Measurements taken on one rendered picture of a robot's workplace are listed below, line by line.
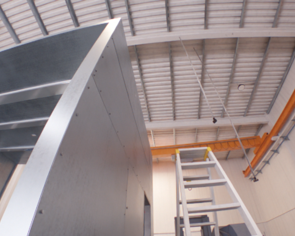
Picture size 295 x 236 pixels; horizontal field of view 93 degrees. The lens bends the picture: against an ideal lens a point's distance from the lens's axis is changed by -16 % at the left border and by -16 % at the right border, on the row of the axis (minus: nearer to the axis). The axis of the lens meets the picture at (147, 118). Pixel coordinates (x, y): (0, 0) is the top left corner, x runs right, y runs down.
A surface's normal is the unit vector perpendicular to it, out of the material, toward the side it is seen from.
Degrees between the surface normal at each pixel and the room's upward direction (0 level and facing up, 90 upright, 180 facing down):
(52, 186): 90
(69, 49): 180
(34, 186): 90
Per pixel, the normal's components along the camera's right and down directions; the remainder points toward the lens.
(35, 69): 0.00, 0.72
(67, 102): -0.15, -0.69
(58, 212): 0.99, -0.10
